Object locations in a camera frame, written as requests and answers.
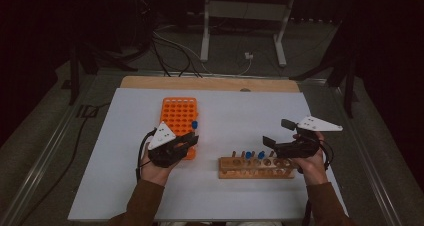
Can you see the grey metal stand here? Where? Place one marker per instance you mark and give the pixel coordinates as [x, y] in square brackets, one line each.
[246, 10]

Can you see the orange plastic test tube rack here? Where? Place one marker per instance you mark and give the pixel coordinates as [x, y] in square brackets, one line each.
[178, 114]

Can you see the dark tripod stand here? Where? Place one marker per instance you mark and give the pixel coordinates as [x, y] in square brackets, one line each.
[348, 86]
[75, 72]

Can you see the wooden test tube rack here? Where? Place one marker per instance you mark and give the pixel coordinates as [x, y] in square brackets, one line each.
[253, 174]

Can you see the blue-capped glass test tube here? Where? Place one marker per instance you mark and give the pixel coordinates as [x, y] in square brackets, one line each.
[194, 124]
[248, 155]
[261, 155]

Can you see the person's right hand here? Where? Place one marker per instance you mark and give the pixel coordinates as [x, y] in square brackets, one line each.
[315, 171]

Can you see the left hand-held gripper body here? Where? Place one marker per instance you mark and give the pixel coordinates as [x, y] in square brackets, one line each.
[161, 137]

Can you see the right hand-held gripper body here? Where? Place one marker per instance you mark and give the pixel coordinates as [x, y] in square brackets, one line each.
[300, 147]

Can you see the person's left hand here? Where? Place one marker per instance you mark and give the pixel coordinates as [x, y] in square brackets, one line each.
[155, 174]

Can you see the white table mat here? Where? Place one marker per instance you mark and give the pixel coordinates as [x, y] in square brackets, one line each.
[233, 119]

